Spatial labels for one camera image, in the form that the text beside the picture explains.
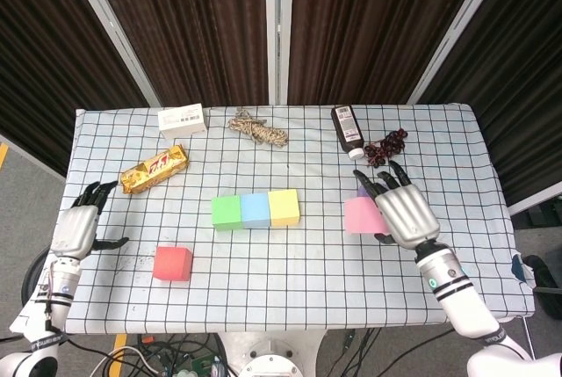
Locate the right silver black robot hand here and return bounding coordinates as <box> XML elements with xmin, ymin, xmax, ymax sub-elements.
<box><xmin>353</xmin><ymin>160</ymin><xmax>442</xmax><ymax>250</ymax></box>

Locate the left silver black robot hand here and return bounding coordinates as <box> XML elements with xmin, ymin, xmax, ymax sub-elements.
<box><xmin>50</xmin><ymin>180</ymin><xmax>130</xmax><ymax>260</ymax></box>

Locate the pink foam cube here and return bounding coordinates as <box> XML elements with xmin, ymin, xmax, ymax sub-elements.
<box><xmin>343</xmin><ymin>196</ymin><xmax>392</xmax><ymax>236</ymax></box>

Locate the red foam cube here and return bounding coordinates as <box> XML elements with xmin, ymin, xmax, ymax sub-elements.
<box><xmin>152</xmin><ymin>245</ymin><xmax>194</xmax><ymax>282</ymax></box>

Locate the yellow foam cube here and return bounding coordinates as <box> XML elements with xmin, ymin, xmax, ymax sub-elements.
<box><xmin>268</xmin><ymin>188</ymin><xmax>301</xmax><ymax>228</ymax></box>

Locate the green foam cube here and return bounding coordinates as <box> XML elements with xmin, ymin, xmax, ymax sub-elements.
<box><xmin>211</xmin><ymin>195</ymin><xmax>243</xmax><ymax>232</ymax></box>

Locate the blue foam cube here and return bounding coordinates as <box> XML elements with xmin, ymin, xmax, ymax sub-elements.
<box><xmin>240</xmin><ymin>192</ymin><xmax>271</xmax><ymax>229</ymax></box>

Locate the black round floor object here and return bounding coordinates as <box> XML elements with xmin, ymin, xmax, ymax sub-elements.
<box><xmin>20</xmin><ymin>245</ymin><xmax>52</xmax><ymax>306</ymax></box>

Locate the golden snack package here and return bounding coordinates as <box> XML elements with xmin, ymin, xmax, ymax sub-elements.
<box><xmin>119</xmin><ymin>143</ymin><xmax>191</xmax><ymax>196</ymax></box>

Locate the dark brown bottle white cap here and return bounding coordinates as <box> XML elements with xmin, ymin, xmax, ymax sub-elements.
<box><xmin>329</xmin><ymin>105</ymin><xmax>366</xmax><ymax>162</ymax></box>

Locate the white black checkered tablecloth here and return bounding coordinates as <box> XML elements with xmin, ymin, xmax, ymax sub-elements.
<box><xmin>25</xmin><ymin>103</ymin><xmax>537</xmax><ymax>335</ymax></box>

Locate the black bulky object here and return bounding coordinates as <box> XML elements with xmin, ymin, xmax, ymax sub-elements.
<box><xmin>511</xmin><ymin>209</ymin><xmax>562</xmax><ymax>308</ymax></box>

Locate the white cardboard box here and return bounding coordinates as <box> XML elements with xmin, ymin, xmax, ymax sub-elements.
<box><xmin>157</xmin><ymin>103</ymin><xmax>208</xmax><ymax>140</ymax></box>

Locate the dark brown pleated curtain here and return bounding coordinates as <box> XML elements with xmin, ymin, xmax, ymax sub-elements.
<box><xmin>416</xmin><ymin>0</ymin><xmax>562</xmax><ymax>207</ymax></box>
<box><xmin>85</xmin><ymin>0</ymin><xmax>270</xmax><ymax>108</ymax></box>
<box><xmin>287</xmin><ymin>0</ymin><xmax>491</xmax><ymax>105</ymax></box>
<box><xmin>0</xmin><ymin>0</ymin><xmax>150</xmax><ymax>178</ymax></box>

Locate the green circuit board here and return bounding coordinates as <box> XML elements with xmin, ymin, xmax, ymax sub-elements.
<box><xmin>191</xmin><ymin>353</ymin><xmax>217</xmax><ymax>373</ymax></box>

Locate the dark red bead string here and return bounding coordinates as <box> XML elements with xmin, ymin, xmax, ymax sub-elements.
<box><xmin>363</xmin><ymin>127</ymin><xmax>409</xmax><ymax>170</ymax></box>

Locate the white cable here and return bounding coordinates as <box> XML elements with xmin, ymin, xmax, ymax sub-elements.
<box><xmin>94</xmin><ymin>345</ymin><xmax>155</xmax><ymax>377</ymax></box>

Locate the white partition base rail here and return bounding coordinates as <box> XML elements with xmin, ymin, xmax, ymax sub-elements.
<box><xmin>507</xmin><ymin>194</ymin><xmax>562</xmax><ymax>216</ymax></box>

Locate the black cable bunch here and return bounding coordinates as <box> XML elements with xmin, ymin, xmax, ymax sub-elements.
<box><xmin>337</xmin><ymin>328</ymin><xmax>383</xmax><ymax>377</ymax></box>

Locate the black cable tangle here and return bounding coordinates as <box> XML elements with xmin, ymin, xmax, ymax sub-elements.
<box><xmin>91</xmin><ymin>332</ymin><xmax>232</xmax><ymax>377</ymax></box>

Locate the coiled beige rope bundle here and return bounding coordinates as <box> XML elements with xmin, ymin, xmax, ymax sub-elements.
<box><xmin>227</xmin><ymin>106</ymin><xmax>290</xmax><ymax>149</ymax></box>

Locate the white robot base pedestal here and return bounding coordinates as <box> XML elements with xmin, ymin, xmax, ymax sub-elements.
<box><xmin>219</xmin><ymin>328</ymin><xmax>328</xmax><ymax>377</ymax></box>

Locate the white partition frame post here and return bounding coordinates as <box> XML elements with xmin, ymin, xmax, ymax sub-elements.
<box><xmin>407</xmin><ymin>0</ymin><xmax>513</xmax><ymax>105</ymax></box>
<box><xmin>61</xmin><ymin>0</ymin><xmax>162</xmax><ymax>108</ymax></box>
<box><xmin>264</xmin><ymin>0</ymin><xmax>294</xmax><ymax>105</ymax></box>

